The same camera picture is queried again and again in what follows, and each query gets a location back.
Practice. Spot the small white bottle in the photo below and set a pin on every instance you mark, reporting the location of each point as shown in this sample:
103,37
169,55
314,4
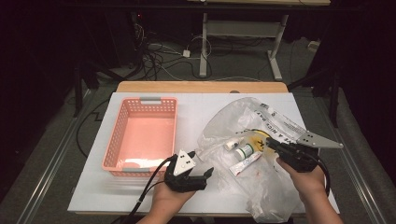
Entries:
232,144

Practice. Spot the aluminium floor rail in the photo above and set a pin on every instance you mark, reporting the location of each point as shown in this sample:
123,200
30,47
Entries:
362,186
53,166

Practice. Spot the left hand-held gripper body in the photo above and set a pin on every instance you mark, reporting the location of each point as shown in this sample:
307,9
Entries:
183,182

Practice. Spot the person's left hand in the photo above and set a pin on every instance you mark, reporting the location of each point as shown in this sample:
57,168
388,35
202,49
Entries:
169,199

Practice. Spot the white power adapter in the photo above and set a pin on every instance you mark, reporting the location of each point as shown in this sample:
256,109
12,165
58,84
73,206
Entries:
186,53

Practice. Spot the white bottle green label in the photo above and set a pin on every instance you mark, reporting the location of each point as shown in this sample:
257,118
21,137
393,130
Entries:
244,152

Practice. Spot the person's right hand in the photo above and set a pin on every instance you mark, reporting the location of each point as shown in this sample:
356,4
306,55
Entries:
306,182

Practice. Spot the white table mat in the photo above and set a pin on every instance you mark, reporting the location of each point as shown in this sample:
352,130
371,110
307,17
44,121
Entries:
193,109

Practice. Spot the wooden table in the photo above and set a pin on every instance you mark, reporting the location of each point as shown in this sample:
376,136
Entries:
186,87

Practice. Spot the white foil sachet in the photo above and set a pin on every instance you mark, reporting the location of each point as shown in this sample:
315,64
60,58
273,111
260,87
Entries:
140,162

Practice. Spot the black stand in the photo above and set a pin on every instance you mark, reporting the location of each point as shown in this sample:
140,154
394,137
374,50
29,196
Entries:
77,93
334,99

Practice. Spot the white ointment tube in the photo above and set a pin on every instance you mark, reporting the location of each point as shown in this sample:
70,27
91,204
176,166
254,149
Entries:
246,163

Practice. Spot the white metal frame desk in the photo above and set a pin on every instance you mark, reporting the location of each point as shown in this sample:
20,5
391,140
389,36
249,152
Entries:
243,28

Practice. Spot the pink perforated plastic basket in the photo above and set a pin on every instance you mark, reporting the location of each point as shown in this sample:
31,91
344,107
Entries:
149,133

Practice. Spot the white floor box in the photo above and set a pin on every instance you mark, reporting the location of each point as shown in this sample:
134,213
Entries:
313,46

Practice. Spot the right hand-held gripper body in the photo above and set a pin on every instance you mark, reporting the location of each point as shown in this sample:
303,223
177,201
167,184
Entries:
297,155

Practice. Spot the clear smiley plastic bag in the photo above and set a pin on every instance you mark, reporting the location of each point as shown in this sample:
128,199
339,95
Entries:
224,124

